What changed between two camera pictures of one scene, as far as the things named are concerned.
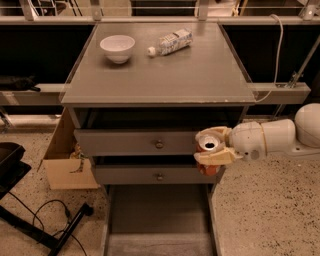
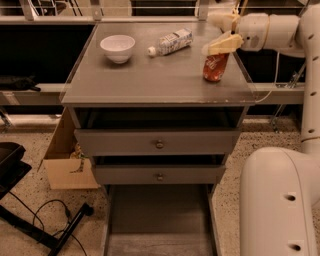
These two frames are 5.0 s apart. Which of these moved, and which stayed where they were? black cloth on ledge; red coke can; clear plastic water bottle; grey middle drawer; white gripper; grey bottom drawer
Moved: white gripper; red coke can
Stayed: grey bottom drawer; black cloth on ledge; grey middle drawer; clear plastic water bottle
